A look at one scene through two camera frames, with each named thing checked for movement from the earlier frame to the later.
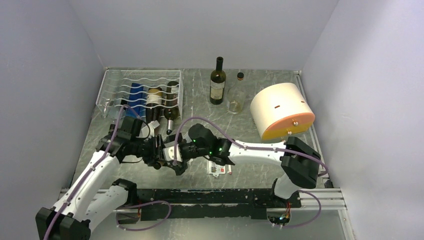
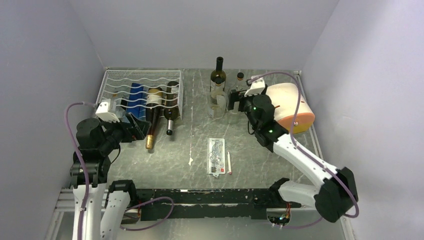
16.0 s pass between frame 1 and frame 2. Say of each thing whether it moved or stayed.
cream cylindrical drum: stayed
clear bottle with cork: moved
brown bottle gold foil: stayed
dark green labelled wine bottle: stayed
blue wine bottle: stayed
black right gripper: moved
